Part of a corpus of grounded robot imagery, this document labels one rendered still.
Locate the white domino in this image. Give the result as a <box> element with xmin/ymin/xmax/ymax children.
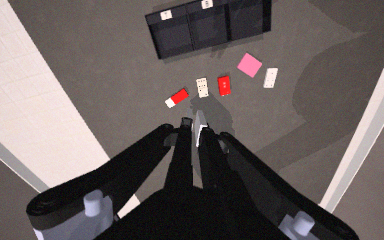
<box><xmin>197</xmin><ymin>78</ymin><xmax>208</xmax><ymax>97</ymax></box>
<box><xmin>263</xmin><ymin>68</ymin><xmax>278</xmax><ymax>87</ymax></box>

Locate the black rack of labelled bins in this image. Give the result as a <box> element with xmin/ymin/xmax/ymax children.
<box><xmin>145</xmin><ymin>0</ymin><xmax>272</xmax><ymax>59</ymax></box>

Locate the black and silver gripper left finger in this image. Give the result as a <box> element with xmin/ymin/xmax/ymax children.
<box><xmin>26</xmin><ymin>108</ymin><xmax>195</xmax><ymax>240</ymax></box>

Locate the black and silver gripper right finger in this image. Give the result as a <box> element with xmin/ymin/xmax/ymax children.
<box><xmin>195</xmin><ymin>110</ymin><xmax>360</xmax><ymax>240</ymax></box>

